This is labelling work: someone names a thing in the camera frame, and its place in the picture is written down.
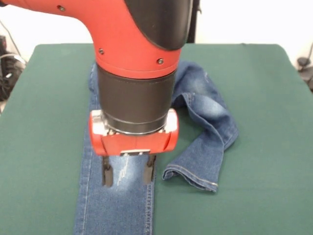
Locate dark green table cloth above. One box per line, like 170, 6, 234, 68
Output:
0, 43, 313, 235

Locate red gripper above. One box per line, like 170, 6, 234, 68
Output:
88, 109, 179, 188

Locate blue denim jeans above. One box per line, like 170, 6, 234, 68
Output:
72, 60, 239, 235

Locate black stand base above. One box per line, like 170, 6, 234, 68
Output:
0, 35, 28, 102

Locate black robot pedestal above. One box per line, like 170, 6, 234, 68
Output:
188, 0, 201, 44

